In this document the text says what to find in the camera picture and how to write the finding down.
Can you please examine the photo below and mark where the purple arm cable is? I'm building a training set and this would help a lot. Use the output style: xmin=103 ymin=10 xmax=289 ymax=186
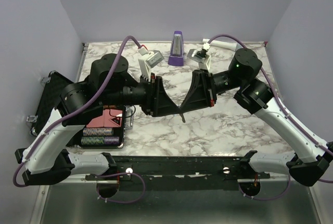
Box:
xmin=13 ymin=35 xmax=150 ymax=204
xmin=202 ymin=34 xmax=333 ymax=201

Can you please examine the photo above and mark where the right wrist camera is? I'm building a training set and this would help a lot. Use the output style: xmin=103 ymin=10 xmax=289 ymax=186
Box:
xmin=187 ymin=43 xmax=211 ymax=72

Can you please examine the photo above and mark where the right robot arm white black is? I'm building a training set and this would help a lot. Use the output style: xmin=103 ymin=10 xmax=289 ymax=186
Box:
xmin=180 ymin=44 xmax=332 ymax=186

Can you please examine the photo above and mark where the purple metronome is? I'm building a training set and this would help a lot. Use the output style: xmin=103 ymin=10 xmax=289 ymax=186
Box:
xmin=168 ymin=31 xmax=184 ymax=67

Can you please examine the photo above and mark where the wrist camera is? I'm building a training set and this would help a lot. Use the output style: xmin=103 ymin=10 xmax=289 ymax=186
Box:
xmin=138 ymin=47 xmax=164 ymax=81
xmin=187 ymin=43 xmax=211 ymax=72

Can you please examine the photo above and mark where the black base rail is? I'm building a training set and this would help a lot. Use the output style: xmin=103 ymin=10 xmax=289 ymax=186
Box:
xmin=83 ymin=153 xmax=271 ymax=192

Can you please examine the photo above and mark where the black poker chip case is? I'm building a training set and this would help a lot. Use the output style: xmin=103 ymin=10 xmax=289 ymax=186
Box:
xmin=27 ymin=71 xmax=135 ymax=149

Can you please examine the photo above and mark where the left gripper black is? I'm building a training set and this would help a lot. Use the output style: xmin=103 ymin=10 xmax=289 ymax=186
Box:
xmin=102 ymin=72 xmax=182 ymax=117

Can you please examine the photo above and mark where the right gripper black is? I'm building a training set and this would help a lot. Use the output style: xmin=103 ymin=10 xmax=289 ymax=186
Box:
xmin=180 ymin=69 xmax=244 ymax=113

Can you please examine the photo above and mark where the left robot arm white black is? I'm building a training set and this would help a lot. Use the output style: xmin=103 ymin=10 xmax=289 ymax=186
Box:
xmin=13 ymin=54 xmax=180 ymax=188

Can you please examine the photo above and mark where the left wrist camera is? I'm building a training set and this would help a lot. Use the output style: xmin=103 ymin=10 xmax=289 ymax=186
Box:
xmin=138 ymin=47 xmax=164 ymax=81

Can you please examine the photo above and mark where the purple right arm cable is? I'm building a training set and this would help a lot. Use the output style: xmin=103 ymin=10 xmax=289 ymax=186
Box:
xmin=202 ymin=34 xmax=333 ymax=201

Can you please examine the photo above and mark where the white microphone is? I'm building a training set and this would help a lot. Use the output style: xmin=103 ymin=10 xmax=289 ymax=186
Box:
xmin=202 ymin=39 xmax=242 ymax=51

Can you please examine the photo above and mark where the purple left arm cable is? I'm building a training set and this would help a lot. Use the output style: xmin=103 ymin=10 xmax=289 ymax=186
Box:
xmin=13 ymin=35 xmax=150 ymax=204

